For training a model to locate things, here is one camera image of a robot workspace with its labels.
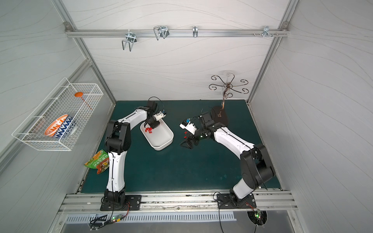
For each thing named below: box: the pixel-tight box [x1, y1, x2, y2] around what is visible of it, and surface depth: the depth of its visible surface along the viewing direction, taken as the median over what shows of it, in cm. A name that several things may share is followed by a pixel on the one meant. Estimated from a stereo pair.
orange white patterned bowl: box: [44, 114, 68, 137], surface depth 65 cm
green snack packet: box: [84, 149, 110, 175], surface depth 85 cm
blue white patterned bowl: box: [53, 114, 76, 139], surface depth 60 cm
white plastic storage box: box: [139, 118, 174, 151], surface depth 100 cm
